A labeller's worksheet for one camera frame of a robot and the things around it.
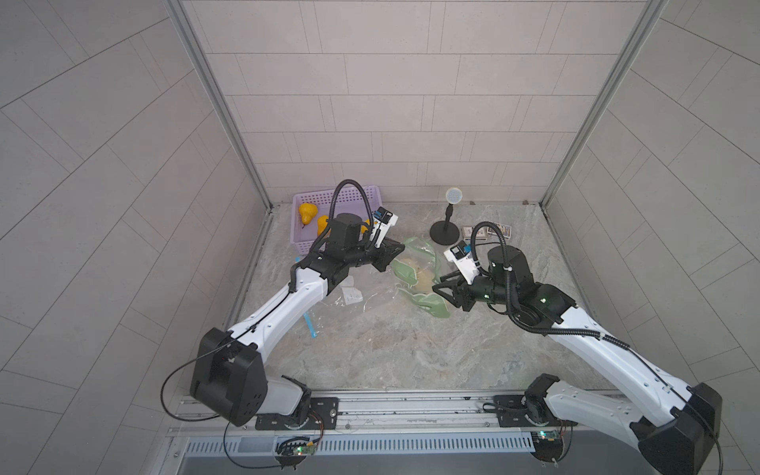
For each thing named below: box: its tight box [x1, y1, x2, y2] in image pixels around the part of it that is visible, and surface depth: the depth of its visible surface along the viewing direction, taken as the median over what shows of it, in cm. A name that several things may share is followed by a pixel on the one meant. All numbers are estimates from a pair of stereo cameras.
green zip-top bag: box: [390, 237, 451, 319], surface depth 80 cm
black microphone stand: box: [429, 202, 461, 247], surface depth 108 cm
